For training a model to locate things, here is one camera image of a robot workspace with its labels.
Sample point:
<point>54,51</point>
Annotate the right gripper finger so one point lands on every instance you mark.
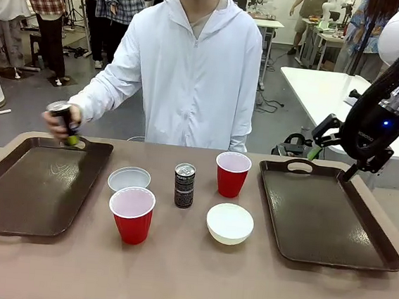
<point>350,174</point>
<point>328,128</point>

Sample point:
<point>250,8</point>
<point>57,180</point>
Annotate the person in white hooded jacket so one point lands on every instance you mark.
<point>192,78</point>

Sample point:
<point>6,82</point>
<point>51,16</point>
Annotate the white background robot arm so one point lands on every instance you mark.
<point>331,5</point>

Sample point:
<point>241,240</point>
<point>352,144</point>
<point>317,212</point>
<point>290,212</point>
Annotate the black device with green parts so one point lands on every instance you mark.
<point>291,146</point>

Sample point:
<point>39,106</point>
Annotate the person's left forearm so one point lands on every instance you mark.
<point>239,142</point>

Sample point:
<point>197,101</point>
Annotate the person's right forearm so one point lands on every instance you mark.
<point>99,92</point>

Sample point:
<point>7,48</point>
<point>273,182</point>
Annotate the red plastic cup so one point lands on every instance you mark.
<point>133,217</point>
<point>231,181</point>

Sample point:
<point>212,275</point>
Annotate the black drink can green base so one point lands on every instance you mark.
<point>64,117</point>

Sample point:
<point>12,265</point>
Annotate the person's right hand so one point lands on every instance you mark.
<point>54,123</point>

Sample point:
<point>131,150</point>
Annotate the white side table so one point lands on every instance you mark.
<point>318,93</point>

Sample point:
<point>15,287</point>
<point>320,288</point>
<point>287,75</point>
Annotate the shallow white bowl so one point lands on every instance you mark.
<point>127,179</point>

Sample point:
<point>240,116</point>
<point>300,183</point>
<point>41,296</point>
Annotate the white background workbench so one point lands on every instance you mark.
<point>316,37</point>

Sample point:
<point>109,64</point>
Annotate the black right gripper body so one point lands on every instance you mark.
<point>378,131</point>

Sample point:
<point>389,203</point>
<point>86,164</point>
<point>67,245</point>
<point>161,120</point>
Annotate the black stool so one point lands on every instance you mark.
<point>35,49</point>

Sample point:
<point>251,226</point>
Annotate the bystander in olive shirt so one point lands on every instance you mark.
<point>306,11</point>

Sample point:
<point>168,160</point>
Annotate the bystander in red plaid shirt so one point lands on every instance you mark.
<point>46,0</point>

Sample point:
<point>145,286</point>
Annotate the deep white bowl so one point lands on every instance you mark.
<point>229,224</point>

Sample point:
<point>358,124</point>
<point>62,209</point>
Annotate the white background desk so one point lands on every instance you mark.
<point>268,36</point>

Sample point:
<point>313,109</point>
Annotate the black Pepsi can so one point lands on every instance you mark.
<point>184,187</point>

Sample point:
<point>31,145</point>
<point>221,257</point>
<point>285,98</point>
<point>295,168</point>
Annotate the brown plastic serving tray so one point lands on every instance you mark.
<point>324,214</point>
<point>37,183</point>

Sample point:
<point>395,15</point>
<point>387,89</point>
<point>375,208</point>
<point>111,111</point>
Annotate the bystander in blue plaid shirt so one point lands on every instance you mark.
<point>118,0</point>

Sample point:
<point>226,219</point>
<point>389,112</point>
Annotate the small black object on table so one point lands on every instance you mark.
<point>353,97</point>

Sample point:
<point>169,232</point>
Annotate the bystander in blue patterned shirt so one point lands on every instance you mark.
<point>364,34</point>

